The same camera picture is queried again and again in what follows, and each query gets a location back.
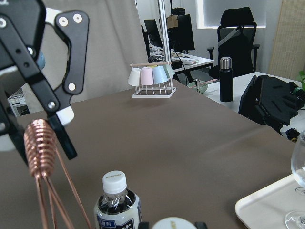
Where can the black office chair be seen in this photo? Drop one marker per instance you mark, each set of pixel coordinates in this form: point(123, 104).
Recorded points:
point(236, 39)

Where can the cream serving tray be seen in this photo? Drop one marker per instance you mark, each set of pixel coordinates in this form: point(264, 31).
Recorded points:
point(267, 207)

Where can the tea bottle front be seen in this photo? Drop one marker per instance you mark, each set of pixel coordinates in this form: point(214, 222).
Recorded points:
point(118, 207)

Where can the blue plastic cup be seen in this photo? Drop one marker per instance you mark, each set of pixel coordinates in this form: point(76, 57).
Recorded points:
point(159, 75)

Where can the copper wire bottle basket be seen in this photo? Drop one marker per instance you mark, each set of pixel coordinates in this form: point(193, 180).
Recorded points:
point(41, 151)

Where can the white plastic cup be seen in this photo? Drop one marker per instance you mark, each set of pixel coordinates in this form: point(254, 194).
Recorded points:
point(134, 77)

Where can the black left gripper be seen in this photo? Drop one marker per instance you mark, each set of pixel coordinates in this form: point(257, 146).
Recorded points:
point(22, 24)

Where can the black thermos bottle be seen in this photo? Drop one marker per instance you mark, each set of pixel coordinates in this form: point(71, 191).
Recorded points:
point(226, 79)

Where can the pink plastic cup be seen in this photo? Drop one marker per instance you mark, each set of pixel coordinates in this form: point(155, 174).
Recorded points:
point(146, 76)

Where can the white cup rack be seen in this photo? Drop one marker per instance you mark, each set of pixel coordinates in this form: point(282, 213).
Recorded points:
point(162, 90)

